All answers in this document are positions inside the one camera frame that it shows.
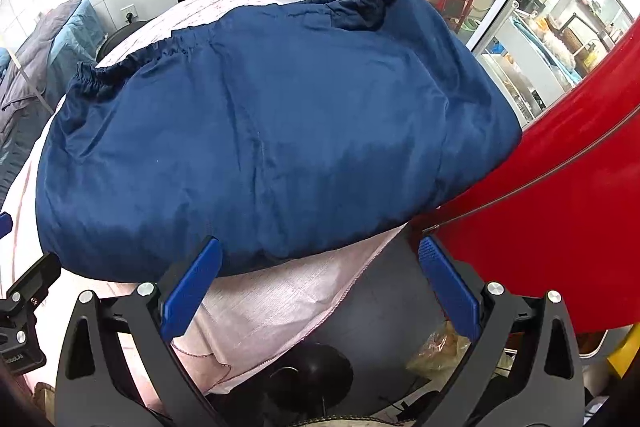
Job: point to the pale pink cloth cover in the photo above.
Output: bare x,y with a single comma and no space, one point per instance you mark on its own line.
280,297

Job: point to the black round stool base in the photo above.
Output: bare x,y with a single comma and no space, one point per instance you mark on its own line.
312,374

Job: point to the grey and teal quilt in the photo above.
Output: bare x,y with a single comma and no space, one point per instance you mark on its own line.
45,57

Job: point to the navy blue jacket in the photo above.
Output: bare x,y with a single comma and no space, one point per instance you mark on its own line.
280,132

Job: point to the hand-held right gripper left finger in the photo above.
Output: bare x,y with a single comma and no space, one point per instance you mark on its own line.
192,287

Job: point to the white wall outlet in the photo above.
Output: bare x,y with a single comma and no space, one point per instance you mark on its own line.
129,12

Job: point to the black round object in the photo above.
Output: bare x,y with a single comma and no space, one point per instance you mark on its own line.
120,39

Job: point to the yellow object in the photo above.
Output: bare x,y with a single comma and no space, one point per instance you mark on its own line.
625,357

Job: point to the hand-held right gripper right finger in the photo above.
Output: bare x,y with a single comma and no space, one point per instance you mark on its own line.
447,287

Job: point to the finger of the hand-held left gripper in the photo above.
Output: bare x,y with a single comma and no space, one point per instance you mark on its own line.
4,224

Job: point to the clear plastic food bag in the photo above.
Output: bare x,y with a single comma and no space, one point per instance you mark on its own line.
440,349

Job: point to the glass display fridge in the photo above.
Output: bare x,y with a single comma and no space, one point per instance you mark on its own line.
545,37

